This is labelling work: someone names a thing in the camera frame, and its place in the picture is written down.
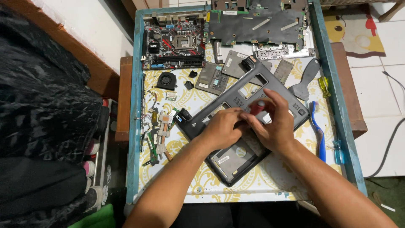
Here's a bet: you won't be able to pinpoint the person's right hand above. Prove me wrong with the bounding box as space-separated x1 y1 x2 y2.
240 88 296 153

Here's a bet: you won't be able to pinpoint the person's left hand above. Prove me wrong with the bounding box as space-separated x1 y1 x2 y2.
197 107 251 152

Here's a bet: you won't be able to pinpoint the grey laptop bottom case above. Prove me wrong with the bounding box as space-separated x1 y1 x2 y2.
176 55 311 187

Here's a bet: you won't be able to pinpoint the red handled screwdriver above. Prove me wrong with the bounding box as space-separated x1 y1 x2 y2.
249 100 266 116

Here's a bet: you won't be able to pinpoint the hard drive in case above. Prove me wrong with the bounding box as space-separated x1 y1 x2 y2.
211 146 257 179

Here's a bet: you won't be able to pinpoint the grey hard drive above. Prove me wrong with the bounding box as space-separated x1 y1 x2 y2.
194 62 230 96

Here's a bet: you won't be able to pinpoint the grey metal cover plate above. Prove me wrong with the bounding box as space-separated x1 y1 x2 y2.
221 50 273 86

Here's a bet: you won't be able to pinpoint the small grey cover plate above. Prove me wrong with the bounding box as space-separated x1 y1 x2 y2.
273 59 294 85

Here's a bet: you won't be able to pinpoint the grey plastic pry tool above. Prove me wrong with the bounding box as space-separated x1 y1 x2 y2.
288 57 321 102

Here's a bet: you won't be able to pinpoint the copper laptop heatsink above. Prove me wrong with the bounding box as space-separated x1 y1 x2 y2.
157 111 174 162

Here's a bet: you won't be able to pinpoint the blue toothbrush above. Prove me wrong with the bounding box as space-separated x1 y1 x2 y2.
309 101 327 163

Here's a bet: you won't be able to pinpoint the black laptop cooling fan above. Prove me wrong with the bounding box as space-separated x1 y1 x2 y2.
156 72 178 91

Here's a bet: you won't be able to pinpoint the patterned yellow table cloth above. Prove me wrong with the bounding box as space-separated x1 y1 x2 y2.
138 44 343 203

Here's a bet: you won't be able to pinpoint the scattered small screws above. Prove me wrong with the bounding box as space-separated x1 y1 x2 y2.
144 89 159 111

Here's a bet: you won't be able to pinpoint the green circuit board strip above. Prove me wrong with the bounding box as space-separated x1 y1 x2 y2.
142 130 160 167

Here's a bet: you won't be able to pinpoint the dark laptop motherboard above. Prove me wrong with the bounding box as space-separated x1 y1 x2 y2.
206 0 311 48

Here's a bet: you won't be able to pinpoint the black desktop motherboard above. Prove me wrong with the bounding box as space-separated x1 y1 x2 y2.
141 12 207 70

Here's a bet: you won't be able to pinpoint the teal framed table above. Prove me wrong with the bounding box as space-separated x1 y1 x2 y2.
126 1 368 205

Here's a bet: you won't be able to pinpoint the yellow duck floor mat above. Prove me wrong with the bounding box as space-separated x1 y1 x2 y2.
323 8 386 59

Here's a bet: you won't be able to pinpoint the shoe rack with shoes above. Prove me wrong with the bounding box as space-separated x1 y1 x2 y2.
83 99 118 213

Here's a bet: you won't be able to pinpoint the green cloth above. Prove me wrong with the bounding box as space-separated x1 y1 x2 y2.
68 204 116 228

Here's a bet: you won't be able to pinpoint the black plastic bag heap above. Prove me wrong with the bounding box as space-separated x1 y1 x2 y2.
0 6 109 228

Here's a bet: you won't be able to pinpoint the silver laptop palmrest frame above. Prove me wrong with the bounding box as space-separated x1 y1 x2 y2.
213 27 316 65

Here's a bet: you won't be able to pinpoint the yellow handled screwdriver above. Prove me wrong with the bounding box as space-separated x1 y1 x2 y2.
318 76 331 99

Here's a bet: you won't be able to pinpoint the clear blue handled screwdriver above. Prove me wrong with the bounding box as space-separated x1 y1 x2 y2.
332 140 345 165

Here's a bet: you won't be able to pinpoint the grey power cable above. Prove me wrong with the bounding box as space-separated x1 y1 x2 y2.
364 71 405 179

